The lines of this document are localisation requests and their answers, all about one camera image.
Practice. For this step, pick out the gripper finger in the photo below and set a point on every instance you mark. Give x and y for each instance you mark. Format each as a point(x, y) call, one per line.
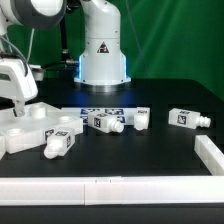
point(18, 108)

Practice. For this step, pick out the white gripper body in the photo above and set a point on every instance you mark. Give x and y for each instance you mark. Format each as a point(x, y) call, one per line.
point(16, 80)

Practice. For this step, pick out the white square tabletop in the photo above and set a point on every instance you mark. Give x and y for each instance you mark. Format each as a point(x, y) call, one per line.
point(32, 130)

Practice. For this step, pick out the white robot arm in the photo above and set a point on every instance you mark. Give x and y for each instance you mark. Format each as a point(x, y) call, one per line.
point(101, 67)

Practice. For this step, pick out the white left fence block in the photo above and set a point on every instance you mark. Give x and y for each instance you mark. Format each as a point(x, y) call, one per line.
point(2, 146)

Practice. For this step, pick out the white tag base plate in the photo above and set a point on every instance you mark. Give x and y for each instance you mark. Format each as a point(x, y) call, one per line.
point(124, 115)

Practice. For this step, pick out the white front fence rail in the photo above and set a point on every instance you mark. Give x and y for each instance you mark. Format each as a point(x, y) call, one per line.
point(111, 190)

